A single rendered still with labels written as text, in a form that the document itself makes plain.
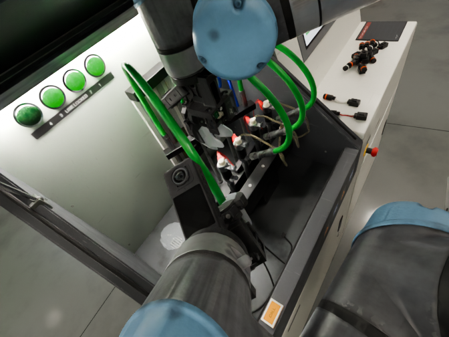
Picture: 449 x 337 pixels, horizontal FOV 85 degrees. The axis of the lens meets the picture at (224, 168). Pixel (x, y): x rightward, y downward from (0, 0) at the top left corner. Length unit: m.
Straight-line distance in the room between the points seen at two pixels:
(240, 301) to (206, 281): 0.03
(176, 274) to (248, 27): 0.19
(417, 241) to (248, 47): 0.19
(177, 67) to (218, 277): 0.32
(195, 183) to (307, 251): 0.44
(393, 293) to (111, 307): 1.91
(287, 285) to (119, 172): 0.55
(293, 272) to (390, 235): 0.46
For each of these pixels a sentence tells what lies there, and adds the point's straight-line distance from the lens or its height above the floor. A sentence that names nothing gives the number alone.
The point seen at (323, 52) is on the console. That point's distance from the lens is 1.09.
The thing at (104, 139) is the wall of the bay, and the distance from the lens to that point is 0.73.
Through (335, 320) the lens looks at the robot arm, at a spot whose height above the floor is 1.39.
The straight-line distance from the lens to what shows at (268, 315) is 0.64.
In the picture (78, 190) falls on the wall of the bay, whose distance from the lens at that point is 0.75.
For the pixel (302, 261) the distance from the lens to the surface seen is 0.67.
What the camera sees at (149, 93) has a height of 1.41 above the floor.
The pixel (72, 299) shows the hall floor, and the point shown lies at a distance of 2.24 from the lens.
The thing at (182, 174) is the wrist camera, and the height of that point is 1.37.
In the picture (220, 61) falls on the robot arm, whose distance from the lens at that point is 0.24.
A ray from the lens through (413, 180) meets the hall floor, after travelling 2.04.
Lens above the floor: 1.59
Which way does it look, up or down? 49 degrees down
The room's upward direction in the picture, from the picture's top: 23 degrees counter-clockwise
